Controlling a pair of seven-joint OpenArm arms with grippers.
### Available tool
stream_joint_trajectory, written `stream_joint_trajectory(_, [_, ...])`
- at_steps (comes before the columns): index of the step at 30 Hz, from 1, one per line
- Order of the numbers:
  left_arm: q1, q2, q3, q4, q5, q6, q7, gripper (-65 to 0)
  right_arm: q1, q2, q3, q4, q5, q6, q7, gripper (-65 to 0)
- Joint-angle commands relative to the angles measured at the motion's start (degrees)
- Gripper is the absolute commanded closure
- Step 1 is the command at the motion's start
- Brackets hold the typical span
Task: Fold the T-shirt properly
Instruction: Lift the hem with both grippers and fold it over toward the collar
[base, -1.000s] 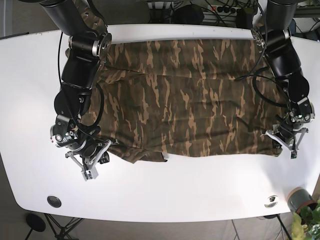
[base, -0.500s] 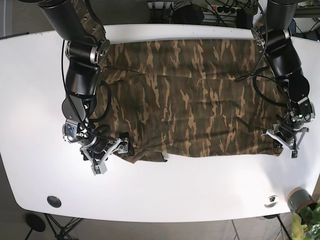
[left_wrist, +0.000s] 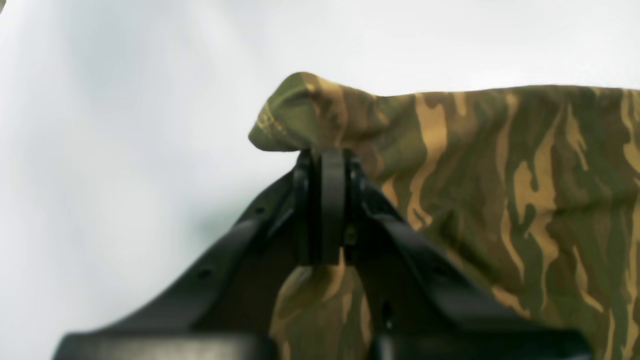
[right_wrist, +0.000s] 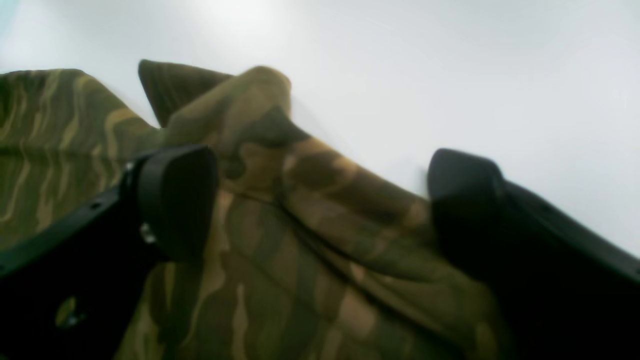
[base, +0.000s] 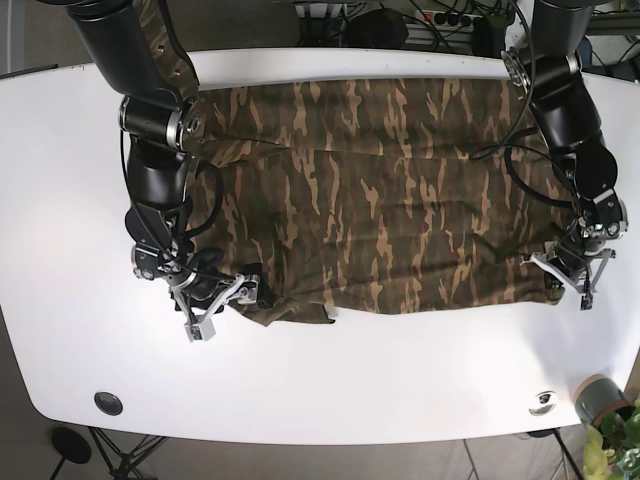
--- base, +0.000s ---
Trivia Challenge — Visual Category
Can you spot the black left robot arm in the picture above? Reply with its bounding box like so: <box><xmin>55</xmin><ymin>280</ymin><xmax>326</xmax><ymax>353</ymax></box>
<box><xmin>474</xmin><ymin>1</ymin><xmax>629</xmax><ymax>311</ymax></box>

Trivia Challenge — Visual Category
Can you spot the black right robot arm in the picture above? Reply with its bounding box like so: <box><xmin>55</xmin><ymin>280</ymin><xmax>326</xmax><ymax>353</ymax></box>
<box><xmin>62</xmin><ymin>0</ymin><xmax>273</xmax><ymax>342</ymax></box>

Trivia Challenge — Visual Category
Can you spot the camouflage T-shirt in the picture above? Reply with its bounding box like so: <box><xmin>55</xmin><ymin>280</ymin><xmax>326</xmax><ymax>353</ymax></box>
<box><xmin>135</xmin><ymin>0</ymin><xmax>586</xmax><ymax>327</ymax></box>

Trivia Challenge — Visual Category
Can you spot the black tripod stand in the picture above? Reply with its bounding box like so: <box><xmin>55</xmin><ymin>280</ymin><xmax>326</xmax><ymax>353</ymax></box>
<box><xmin>50</xmin><ymin>425</ymin><xmax>171</xmax><ymax>480</ymax></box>

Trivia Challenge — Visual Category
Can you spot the silver table grommet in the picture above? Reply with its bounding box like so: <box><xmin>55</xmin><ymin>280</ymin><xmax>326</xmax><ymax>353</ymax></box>
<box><xmin>528</xmin><ymin>390</ymin><xmax>558</xmax><ymax>417</ymax></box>

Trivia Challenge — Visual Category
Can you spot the potted green plant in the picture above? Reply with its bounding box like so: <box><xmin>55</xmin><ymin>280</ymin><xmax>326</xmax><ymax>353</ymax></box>
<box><xmin>572</xmin><ymin>374</ymin><xmax>639</xmax><ymax>479</ymax></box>

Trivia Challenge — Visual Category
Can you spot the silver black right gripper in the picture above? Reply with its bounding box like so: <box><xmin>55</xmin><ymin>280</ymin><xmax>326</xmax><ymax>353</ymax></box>
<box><xmin>130</xmin><ymin>230</ymin><xmax>275</xmax><ymax>342</ymax></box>

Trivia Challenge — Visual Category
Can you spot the black table grommet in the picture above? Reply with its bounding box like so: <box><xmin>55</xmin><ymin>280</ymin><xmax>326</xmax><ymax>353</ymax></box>
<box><xmin>94</xmin><ymin>391</ymin><xmax>124</xmax><ymax>416</ymax></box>

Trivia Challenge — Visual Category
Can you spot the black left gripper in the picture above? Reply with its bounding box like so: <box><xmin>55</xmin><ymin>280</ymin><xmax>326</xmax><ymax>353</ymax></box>
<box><xmin>522</xmin><ymin>205</ymin><xmax>628</xmax><ymax>311</ymax></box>

